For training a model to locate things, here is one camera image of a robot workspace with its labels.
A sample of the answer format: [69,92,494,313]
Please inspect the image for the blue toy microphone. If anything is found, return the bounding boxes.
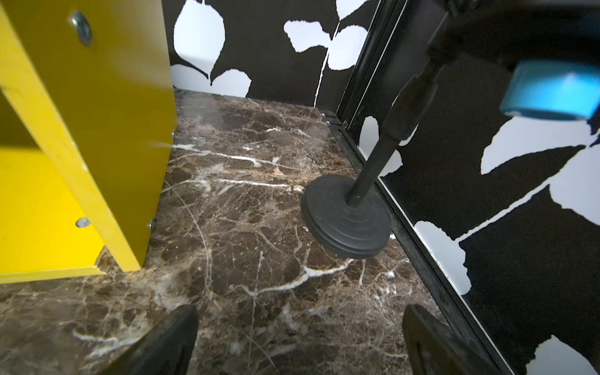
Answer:
[500,60,599,121]

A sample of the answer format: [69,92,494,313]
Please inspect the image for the yellow shelf with coloured boards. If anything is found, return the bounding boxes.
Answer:
[1,1,178,284]

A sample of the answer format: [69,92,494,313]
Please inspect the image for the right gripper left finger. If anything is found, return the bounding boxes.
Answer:
[101,305,198,374]

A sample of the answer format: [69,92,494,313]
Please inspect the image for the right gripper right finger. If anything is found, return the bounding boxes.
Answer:
[402,305,501,375]

